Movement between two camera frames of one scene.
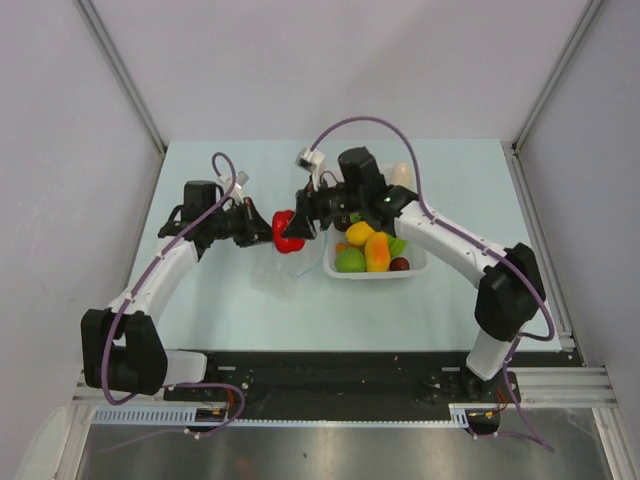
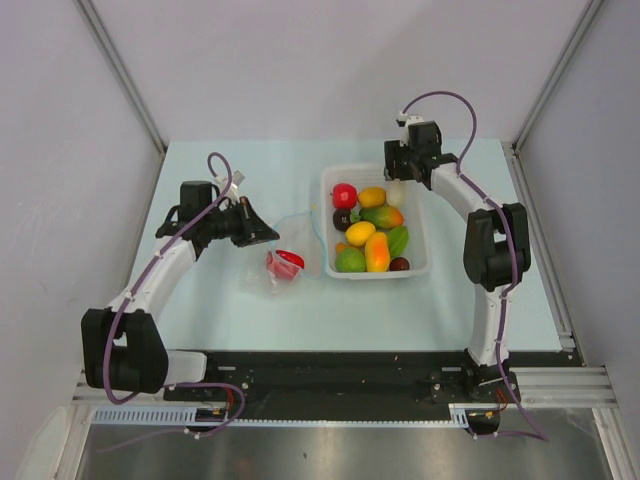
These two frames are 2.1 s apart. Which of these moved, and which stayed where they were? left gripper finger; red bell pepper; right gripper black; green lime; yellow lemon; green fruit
Moved: red bell pepper; right gripper black
Stayed: yellow lemon; green lime; green fruit; left gripper finger
